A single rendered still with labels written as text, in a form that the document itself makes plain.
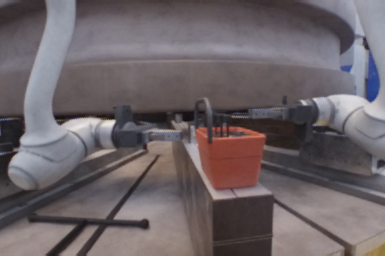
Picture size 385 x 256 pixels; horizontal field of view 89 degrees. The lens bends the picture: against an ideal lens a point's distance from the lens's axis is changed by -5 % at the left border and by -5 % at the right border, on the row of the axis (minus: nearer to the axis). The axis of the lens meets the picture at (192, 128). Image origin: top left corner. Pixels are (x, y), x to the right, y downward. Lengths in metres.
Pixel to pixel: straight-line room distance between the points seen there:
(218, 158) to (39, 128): 0.41
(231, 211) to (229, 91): 0.82
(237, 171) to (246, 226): 0.12
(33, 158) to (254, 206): 0.49
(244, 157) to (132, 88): 0.81
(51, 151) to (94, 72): 0.74
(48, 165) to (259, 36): 1.34
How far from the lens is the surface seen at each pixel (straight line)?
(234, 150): 0.47
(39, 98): 0.57
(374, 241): 1.26
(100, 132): 0.65
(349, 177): 1.64
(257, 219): 0.51
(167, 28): 1.34
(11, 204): 1.50
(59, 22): 0.63
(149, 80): 1.14
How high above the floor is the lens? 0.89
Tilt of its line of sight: 7 degrees down
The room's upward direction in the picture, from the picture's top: 2 degrees counter-clockwise
